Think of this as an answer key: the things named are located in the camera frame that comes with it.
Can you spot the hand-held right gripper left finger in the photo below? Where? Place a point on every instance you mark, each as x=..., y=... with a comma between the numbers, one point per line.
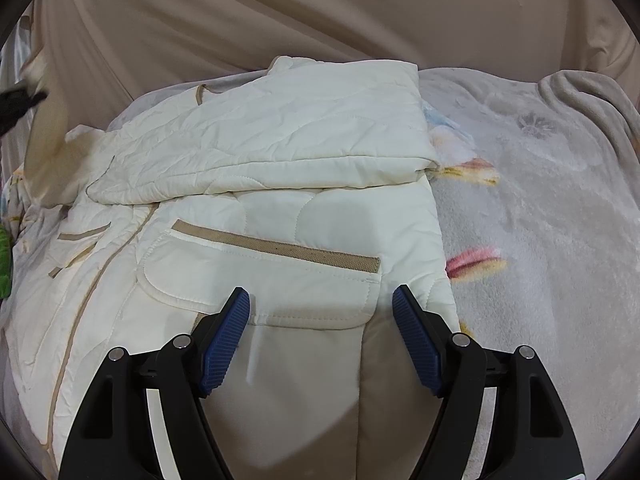
x=225, y=341

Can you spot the green cloth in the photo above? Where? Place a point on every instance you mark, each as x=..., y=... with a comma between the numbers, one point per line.
x=4, y=262

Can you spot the cream quilted jacket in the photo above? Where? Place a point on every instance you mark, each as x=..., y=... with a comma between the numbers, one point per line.
x=280, y=170

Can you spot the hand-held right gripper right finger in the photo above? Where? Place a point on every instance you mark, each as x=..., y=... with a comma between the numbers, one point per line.
x=416, y=341

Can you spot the grey floral printed blanket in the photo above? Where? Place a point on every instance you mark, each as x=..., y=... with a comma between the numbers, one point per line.
x=530, y=200

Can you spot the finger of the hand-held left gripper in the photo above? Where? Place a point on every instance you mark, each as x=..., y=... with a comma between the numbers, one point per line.
x=15, y=102

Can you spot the beige bed sheet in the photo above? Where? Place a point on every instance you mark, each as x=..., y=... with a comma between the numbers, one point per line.
x=320, y=15

